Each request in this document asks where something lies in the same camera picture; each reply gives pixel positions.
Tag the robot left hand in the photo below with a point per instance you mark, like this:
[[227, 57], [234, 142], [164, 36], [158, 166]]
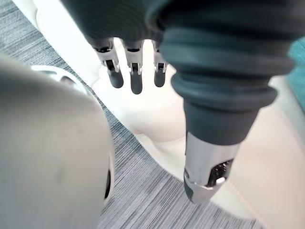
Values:
[[214, 59]]

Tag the teal fabric cushion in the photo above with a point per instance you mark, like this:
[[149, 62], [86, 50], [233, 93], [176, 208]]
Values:
[[297, 69]]

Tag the cream leather tufted sofa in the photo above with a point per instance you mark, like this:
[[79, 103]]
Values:
[[155, 119]]

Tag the silver robot right leg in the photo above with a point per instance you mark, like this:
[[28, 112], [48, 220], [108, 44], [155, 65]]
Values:
[[66, 80]]

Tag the silver robot leg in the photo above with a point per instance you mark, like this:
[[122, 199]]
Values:
[[47, 155], [66, 80]]

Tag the silver robot left leg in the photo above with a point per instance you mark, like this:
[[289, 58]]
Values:
[[47, 155]]

